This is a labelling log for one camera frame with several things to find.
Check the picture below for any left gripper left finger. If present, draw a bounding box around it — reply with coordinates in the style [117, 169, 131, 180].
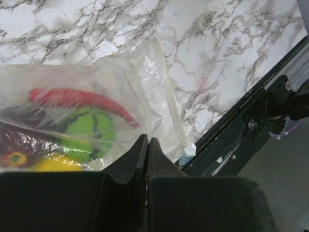
[0, 134, 148, 232]

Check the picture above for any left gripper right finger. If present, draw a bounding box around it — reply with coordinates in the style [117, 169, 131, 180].
[147, 138, 277, 232]

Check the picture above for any yellow lemon toy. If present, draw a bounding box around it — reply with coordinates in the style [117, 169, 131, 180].
[29, 155, 84, 172]

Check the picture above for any green watermelon toy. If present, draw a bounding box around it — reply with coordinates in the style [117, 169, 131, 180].
[60, 106, 115, 163]

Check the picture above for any clear zip top bag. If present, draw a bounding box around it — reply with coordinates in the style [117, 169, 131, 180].
[0, 39, 197, 172]

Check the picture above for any purple mangosteen toy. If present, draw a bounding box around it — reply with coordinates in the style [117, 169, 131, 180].
[0, 106, 61, 169]

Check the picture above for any red chili pepper toy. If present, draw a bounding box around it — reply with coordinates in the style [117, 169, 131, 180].
[28, 88, 139, 129]

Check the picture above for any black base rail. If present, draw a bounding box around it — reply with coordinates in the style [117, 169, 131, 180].
[177, 37, 309, 176]

